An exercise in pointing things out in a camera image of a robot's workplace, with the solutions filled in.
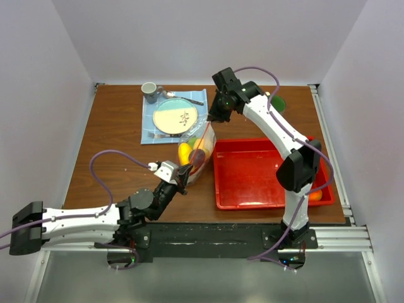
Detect yellow lemon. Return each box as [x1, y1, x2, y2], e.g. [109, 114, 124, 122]
[178, 143, 193, 165]

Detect clear zip top bag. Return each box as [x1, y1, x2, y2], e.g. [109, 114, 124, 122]
[177, 116, 217, 186]

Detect yellow apple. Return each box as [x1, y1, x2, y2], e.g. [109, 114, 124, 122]
[193, 138, 213, 157]

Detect red apple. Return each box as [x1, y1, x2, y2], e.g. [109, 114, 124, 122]
[190, 163, 205, 175]

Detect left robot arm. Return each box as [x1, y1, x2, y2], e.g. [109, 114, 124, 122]
[9, 161, 193, 256]

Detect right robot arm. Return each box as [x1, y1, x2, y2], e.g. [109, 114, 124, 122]
[207, 67, 321, 248]

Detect floral mug green inside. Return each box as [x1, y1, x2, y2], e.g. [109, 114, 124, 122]
[271, 95, 287, 116]

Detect blue checked cloth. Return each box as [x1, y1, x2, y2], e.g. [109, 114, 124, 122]
[140, 89, 208, 145]

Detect cream and teal plate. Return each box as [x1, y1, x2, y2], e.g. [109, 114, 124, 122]
[153, 98, 198, 134]

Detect metal spoon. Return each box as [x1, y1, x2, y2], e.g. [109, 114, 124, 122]
[162, 90, 204, 106]

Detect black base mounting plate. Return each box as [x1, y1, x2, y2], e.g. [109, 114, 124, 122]
[95, 223, 318, 267]

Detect grey mug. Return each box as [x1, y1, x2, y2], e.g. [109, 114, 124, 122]
[141, 82, 163, 104]

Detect red pink peach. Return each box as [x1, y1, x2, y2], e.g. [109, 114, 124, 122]
[309, 190, 323, 201]

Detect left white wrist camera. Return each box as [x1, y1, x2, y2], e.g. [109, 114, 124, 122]
[148, 160, 179, 185]

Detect black handled fork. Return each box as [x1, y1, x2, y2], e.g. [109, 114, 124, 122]
[148, 132, 182, 139]

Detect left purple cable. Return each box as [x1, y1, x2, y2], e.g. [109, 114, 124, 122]
[0, 150, 151, 250]

